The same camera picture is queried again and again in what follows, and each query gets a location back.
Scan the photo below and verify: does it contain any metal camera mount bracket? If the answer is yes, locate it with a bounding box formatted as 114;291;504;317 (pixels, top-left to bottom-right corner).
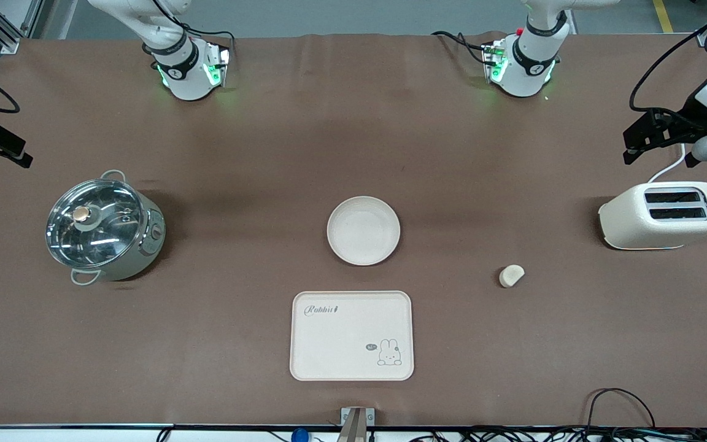
336;406;376;442

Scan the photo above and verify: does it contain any glass pot lid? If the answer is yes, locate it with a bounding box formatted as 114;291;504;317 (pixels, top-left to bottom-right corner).
45;178;145;270

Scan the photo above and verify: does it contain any black right arm base cable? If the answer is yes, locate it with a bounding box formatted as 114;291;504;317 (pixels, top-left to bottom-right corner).
166;21;236;53

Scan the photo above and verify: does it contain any black arm base cable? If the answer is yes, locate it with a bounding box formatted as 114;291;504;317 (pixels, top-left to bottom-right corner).
166;21;236;53
431;30;493;66

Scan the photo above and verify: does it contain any pale green cooking pot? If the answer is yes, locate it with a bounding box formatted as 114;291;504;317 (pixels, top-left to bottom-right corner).
45;169;167;287

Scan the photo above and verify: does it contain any brown table mat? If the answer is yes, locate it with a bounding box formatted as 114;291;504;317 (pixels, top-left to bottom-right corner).
0;31;707;428

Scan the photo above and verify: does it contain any white toaster power cable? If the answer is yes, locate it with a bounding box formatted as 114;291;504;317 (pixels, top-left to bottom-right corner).
647;144;687;184

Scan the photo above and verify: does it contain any black cable bundle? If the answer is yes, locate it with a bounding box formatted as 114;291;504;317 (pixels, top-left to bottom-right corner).
406;426;707;442

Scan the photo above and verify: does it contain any cream rabbit print tray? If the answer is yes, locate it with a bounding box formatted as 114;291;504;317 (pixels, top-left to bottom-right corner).
290;290;415;382

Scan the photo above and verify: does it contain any cream two-slot toaster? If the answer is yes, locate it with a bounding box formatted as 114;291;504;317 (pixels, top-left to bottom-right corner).
598;180;707;251

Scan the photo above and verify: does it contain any round cream plate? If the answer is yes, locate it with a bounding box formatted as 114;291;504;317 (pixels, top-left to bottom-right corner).
326;196;401;266

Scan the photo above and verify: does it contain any black looped cable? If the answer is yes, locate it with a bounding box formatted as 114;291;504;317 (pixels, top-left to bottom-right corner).
585;387;657;430

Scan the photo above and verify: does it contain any black left arm base cable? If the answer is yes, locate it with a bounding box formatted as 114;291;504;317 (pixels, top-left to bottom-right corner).
431;30;493;66

